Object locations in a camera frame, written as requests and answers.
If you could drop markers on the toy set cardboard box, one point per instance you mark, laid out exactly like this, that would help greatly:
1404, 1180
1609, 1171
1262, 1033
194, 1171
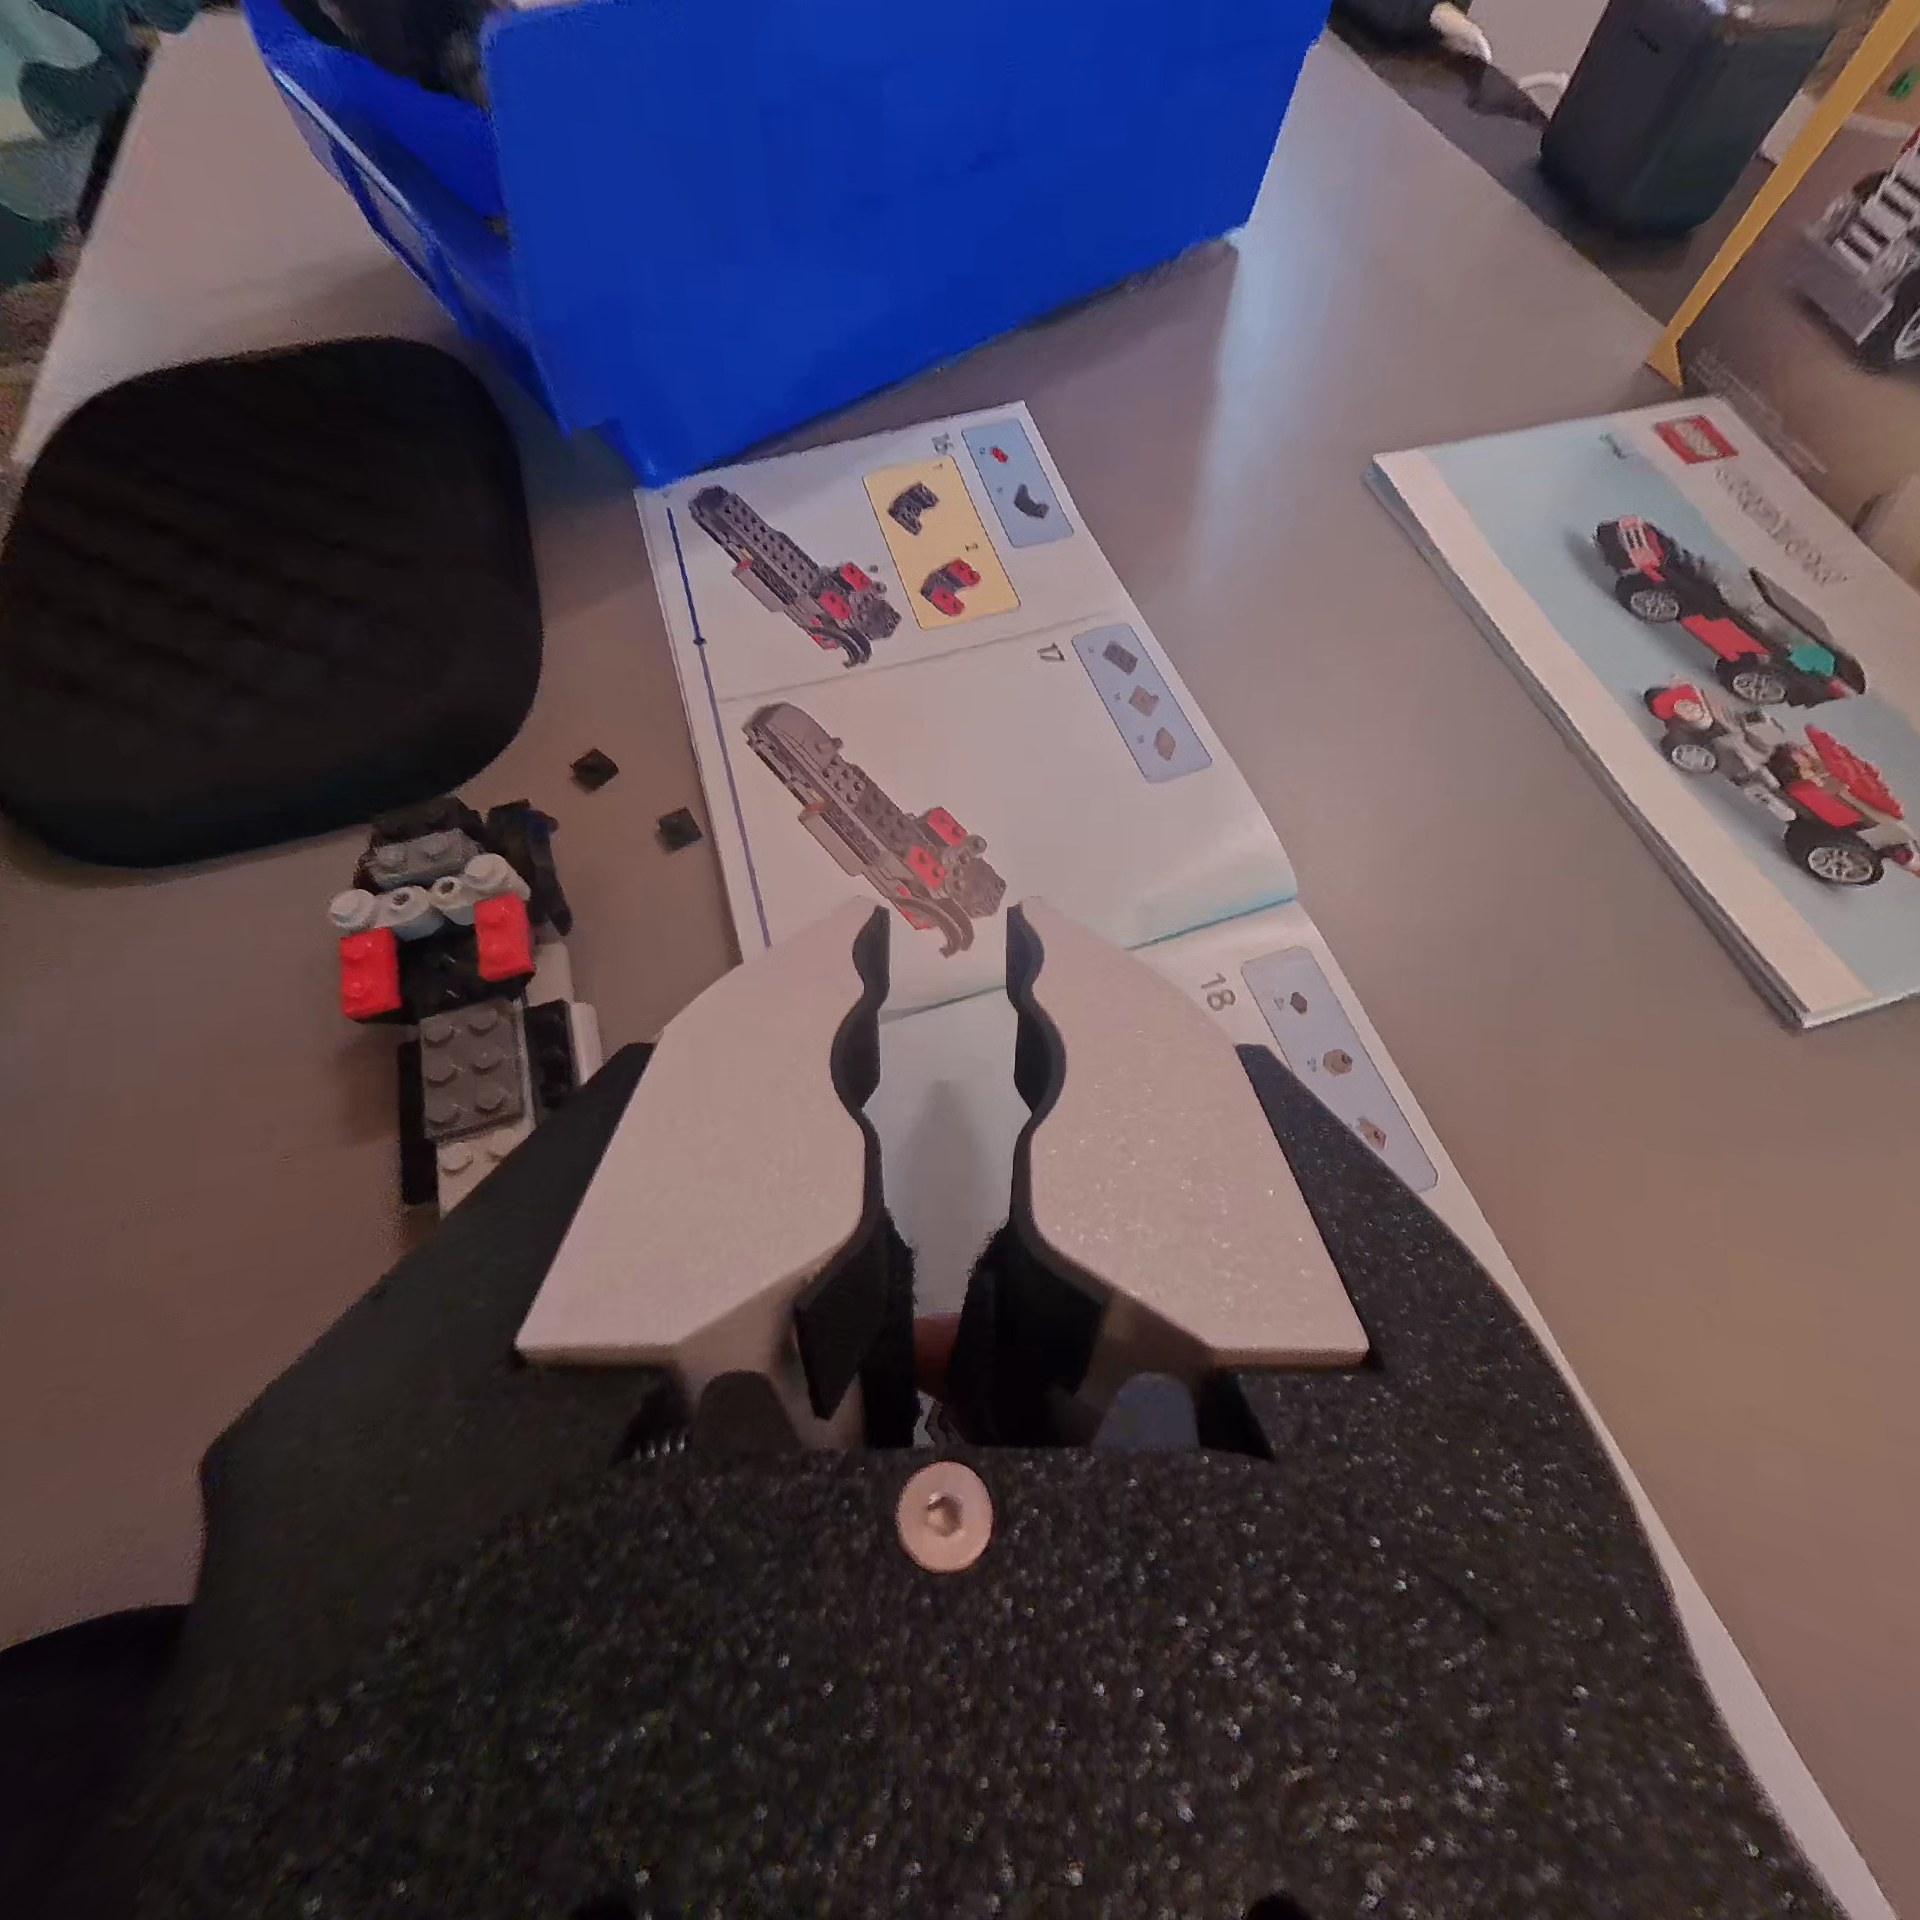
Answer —
1801, 344

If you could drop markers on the person's camouflage clothing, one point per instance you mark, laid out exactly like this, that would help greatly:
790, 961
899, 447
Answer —
58, 106

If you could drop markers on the dark boxy device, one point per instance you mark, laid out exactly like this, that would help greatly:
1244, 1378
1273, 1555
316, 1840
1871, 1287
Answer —
1681, 106

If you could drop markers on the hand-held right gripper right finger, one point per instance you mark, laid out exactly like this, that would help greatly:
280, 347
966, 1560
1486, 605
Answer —
1172, 1183

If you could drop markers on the partly built toy vehicle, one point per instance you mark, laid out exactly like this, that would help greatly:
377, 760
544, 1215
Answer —
465, 1052

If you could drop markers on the dark cloth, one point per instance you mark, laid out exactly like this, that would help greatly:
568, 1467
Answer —
75, 1771

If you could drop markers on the blue plastic bin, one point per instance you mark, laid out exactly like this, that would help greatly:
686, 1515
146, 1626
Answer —
839, 194

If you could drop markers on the small black brick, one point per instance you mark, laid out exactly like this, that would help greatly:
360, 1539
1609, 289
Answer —
678, 831
594, 768

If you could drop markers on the dark device with blue top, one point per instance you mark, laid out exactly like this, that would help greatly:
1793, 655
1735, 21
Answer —
1381, 19

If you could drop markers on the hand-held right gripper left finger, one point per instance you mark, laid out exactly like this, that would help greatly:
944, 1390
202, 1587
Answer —
719, 1183

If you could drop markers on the closed instruction booklet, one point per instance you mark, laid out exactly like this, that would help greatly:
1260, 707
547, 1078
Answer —
1650, 704

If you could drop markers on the open instruction booklet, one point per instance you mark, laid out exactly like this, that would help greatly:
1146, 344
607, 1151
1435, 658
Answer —
991, 751

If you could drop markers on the black mesh pad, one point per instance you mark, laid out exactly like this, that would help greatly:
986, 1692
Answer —
256, 599

